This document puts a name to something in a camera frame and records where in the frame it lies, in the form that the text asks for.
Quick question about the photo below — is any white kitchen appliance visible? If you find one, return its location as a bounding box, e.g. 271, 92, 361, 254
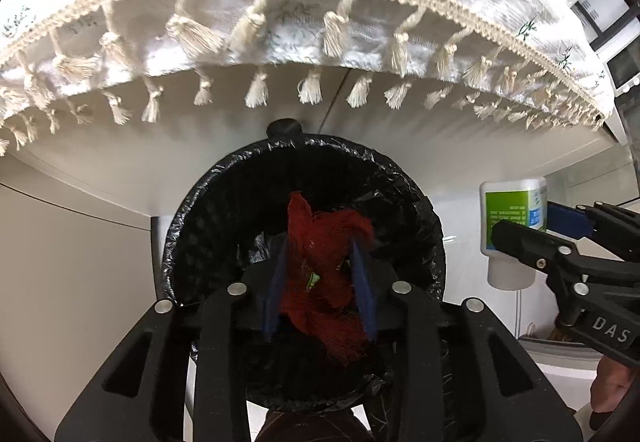
570, 0, 640, 96

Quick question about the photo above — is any red mesh net bag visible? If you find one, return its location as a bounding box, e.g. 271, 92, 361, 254
277, 191, 376, 366

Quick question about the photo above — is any person's dark trouser leg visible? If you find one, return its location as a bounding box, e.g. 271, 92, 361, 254
255, 409, 376, 442

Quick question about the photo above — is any black bag lined trash bin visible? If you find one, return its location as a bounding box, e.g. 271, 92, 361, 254
161, 119, 447, 416

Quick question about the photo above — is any white bottle green label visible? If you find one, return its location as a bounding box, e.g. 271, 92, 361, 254
479, 176, 550, 291

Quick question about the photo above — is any person's right hand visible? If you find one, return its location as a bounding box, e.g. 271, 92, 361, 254
589, 355, 634, 430

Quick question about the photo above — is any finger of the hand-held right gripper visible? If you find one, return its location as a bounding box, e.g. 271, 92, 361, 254
490, 219, 640, 324
547, 202, 640, 261

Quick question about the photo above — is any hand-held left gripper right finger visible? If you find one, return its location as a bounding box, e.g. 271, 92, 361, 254
349, 238, 585, 442

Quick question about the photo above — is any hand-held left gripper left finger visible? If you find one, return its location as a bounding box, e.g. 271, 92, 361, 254
54, 237, 291, 442

